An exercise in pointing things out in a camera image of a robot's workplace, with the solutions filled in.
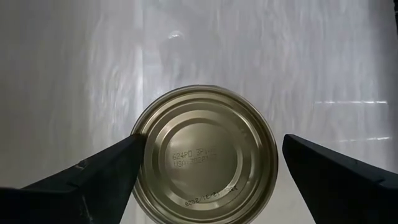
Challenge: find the gold-lidded seafood can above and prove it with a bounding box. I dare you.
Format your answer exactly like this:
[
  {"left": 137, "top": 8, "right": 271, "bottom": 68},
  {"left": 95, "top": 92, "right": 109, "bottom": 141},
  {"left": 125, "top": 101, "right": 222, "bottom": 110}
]
[{"left": 130, "top": 84, "right": 279, "bottom": 224}]

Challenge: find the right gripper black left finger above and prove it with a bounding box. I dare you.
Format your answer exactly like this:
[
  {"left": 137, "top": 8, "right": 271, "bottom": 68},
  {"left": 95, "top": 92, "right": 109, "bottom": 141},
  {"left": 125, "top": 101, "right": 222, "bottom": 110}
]
[{"left": 21, "top": 134, "right": 148, "bottom": 224}]

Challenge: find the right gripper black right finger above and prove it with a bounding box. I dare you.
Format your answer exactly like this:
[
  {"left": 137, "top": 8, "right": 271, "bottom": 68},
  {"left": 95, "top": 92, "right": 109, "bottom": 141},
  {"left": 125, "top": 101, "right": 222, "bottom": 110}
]
[{"left": 282, "top": 133, "right": 398, "bottom": 224}]

